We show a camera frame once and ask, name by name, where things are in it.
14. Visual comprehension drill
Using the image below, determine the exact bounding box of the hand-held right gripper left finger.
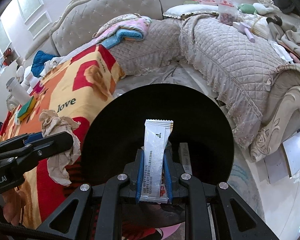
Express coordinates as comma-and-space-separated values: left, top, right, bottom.
36, 148, 145, 240

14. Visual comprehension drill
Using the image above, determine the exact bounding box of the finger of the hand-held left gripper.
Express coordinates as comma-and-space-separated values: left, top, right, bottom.
14, 131, 74, 172
0, 133, 44, 157

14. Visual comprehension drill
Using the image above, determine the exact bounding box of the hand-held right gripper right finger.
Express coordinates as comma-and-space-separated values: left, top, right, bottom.
163, 148, 280, 240

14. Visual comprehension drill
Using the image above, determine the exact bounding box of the tissue paper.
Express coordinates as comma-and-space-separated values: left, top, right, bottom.
39, 109, 82, 187

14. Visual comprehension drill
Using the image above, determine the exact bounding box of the white snack packet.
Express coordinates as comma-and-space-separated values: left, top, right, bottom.
139, 119, 174, 204

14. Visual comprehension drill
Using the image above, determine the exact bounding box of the black round bin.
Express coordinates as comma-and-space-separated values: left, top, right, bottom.
80, 84, 235, 227

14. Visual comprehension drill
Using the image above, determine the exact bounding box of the person's left hand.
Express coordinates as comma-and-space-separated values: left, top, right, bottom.
4, 190, 24, 227

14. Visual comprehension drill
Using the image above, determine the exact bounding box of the white carton box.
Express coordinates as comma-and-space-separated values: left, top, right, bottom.
178, 142, 193, 174

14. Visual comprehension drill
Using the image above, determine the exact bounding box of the green yellow sponge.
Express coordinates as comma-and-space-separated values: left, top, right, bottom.
17, 96, 37, 120

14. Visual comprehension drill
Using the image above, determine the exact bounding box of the white thermos bottle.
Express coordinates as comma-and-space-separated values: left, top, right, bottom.
6, 77, 31, 104

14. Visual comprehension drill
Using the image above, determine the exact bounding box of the pink slipper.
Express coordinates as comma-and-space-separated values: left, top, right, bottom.
155, 224, 181, 240

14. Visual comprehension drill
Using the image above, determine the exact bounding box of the pink label plastic bottle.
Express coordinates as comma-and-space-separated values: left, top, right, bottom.
25, 73, 44, 94

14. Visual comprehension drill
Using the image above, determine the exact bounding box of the orange red printed blanket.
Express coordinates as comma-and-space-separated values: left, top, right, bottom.
0, 44, 127, 240

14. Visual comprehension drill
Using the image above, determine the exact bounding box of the blue cloth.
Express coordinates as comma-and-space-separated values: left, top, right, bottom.
31, 50, 59, 78

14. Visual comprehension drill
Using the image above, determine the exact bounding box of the white cloth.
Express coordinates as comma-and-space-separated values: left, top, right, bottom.
44, 56, 65, 74

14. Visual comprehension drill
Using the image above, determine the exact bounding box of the red ornament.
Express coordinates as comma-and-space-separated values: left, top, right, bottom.
3, 47, 13, 63

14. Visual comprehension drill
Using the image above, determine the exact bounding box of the quilted beige sofa cover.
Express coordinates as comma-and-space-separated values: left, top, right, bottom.
180, 15, 297, 150
110, 19, 181, 77

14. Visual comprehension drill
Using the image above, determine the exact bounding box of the blue folded towel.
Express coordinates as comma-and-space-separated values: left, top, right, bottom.
101, 29, 145, 49

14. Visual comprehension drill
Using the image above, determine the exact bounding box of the pink folded blanket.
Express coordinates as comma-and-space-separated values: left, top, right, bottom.
93, 14, 153, 45

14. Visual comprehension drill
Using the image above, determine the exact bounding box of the beige tufted sofa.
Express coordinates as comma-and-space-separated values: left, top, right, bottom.
23, 0, 300, 163

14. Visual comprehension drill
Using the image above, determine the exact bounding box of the white frilled pillow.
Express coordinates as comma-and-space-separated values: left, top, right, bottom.
163, 4, 220, 19

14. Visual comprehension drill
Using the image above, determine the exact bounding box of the small straw brush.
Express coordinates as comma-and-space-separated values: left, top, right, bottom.
250, 21, 270, 39

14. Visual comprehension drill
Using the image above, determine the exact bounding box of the pile of clothes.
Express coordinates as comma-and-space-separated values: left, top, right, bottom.
267, 15, 300, 64

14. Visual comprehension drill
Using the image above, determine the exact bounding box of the green plush toy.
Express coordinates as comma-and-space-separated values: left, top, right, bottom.
237, 2, 274, 15

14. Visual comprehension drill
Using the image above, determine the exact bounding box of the lilac handled brush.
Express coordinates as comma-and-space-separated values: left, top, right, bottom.
233, 22, 256, 43

